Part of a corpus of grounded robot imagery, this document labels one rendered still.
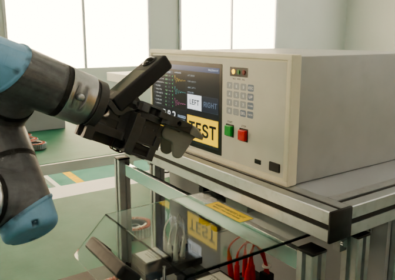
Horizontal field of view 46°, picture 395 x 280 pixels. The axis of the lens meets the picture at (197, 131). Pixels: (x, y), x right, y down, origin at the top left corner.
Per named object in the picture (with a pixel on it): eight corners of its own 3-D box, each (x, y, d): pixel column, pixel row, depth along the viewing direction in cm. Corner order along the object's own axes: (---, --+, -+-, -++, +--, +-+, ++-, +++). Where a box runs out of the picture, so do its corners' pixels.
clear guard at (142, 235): (146, 336, 53) (144, 289, 52) (73, 257, 73) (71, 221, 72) (332, 260, 72) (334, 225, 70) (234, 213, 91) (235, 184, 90)
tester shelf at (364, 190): (329, 245, 62) (331, 212, 62) (116, 147, 117) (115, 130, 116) (485, 186, 87) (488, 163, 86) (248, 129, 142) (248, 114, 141)
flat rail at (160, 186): (307, 276, 66) (308, 256, 65) (120, 173, 116) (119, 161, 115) (313, 273, 66) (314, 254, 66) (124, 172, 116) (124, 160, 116)
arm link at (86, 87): (62, 65, 67) (83, 67, 61) (90, 76, 70) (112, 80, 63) (43, 112, 67) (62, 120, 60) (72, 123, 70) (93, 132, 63)
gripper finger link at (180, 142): (191, 163, 79) (148, 147, 73) (204, 131, 79) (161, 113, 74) (202, 167, 76) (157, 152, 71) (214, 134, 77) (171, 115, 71)
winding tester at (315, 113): (287, 187, 72) (292, 54, 68) (151, 138, 107) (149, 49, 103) (424, 153, 94) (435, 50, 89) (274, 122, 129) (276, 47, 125)
